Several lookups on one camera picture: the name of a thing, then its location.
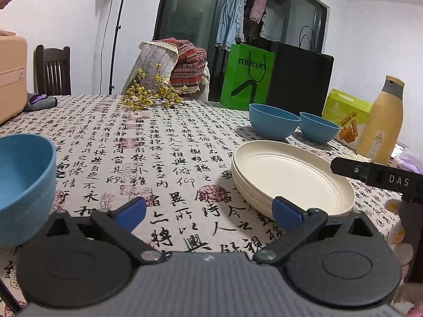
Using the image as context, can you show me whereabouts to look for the pink suitcase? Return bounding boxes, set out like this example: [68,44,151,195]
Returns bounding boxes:
[0,30,27,125]

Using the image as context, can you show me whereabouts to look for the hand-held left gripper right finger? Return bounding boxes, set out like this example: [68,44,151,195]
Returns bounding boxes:
[253,196,380,266]

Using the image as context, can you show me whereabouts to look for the green paper bag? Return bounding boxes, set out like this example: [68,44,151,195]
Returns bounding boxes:
[220,43,276,108]

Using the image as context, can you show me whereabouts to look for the person's right hand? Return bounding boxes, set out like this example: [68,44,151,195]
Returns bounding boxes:
[386,198,414,273]

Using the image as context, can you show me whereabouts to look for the cream ribbed plate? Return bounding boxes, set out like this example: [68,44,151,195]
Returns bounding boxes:
[231,167,354,218]
[236,181,351,222]
[231,139,356,217]

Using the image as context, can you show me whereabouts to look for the hanging light blue shirt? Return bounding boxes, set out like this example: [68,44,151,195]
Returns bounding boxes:
[215,0,247,52]

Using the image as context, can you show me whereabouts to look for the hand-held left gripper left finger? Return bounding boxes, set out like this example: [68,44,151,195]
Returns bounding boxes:
[43,196,162,265]

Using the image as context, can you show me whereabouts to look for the yellow bottle with grey cap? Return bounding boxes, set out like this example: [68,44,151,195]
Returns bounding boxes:
[355,75,405,166]

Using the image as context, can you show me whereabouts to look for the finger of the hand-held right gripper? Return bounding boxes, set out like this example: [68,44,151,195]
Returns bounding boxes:
[330,157,372,182]

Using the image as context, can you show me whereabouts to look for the blue bowl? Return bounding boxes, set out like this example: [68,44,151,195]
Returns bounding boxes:
[299,112,340,143]
[0,134,57,248]
[249,103,301,139]

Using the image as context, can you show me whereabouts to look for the hanging white garment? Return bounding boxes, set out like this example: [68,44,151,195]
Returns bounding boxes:
[259,5,287,42]

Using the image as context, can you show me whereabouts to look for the yellow-green snack box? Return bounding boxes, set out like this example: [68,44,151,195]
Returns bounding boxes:
[322,88,374,152]

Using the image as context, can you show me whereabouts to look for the dark wooden chair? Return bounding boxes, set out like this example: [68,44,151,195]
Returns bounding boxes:
[34,44,71,96]

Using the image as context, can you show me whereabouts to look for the yellow flower branch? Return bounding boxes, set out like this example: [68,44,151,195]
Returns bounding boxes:
[121,63,189,110]

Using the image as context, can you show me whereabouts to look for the black framed sliding glass door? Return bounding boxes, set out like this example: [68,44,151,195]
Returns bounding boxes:
[153,0,331,53]

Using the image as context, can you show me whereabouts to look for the black paper bag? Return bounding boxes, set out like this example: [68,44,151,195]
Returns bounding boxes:
[266,26,334,118]

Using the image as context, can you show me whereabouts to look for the hanging pink garment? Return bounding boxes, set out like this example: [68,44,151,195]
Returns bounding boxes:
[249,0,268,24]

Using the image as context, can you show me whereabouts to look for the purple grey pouch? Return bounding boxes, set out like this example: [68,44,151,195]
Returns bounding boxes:
[26,92,57,111]

